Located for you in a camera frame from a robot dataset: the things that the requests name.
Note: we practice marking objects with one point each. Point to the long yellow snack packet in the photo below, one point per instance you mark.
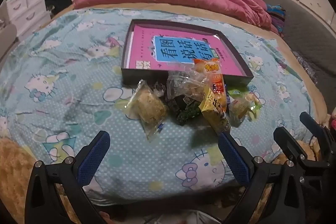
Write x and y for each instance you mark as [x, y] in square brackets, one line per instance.
[210, 106]

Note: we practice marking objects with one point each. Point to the orange rice cracker packet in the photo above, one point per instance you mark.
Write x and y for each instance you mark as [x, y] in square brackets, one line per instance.
[214, 69]

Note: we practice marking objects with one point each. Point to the dark patterned cloth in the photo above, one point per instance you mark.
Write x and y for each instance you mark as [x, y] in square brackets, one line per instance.
[308, 66]

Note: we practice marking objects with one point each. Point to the white drawer cabinet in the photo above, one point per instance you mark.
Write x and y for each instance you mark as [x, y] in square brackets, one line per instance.
[26, 6]

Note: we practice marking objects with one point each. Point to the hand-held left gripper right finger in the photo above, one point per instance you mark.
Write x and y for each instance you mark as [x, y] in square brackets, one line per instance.
[233, 158]

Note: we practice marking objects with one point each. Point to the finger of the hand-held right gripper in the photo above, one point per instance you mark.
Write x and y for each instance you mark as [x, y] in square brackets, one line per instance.
[287, 142]
[313, 127]

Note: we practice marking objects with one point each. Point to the colourful striped cloth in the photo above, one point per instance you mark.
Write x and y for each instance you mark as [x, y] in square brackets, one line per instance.
[275, 15]

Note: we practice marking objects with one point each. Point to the pink and blue book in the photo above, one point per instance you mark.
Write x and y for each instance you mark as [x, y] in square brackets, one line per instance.
[141, 45]

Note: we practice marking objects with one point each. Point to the oat cake clear packet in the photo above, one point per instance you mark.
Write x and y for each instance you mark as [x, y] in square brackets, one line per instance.
[148, 107]

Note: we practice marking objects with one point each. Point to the cat print blue blanket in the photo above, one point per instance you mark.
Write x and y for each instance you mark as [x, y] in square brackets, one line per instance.
[78, 69]

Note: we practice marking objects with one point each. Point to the grey quilted headboard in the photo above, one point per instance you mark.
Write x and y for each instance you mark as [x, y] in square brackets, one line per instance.
[302, 29]

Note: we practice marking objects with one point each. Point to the crinkled clear snack packet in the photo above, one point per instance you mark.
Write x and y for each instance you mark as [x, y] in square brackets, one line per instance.
[183, 85]

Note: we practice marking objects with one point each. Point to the dark shallow cardboard box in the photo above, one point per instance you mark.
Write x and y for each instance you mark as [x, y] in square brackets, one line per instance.
[136, 77]

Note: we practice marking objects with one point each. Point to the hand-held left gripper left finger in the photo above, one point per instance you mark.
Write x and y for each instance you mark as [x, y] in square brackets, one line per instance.
[95, 158]

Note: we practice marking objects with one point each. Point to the green pea snack packet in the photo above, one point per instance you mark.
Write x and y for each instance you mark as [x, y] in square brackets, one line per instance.
[186, 114]

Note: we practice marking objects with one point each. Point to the grey chair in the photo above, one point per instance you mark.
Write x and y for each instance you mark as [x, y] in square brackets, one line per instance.
[8, 39]

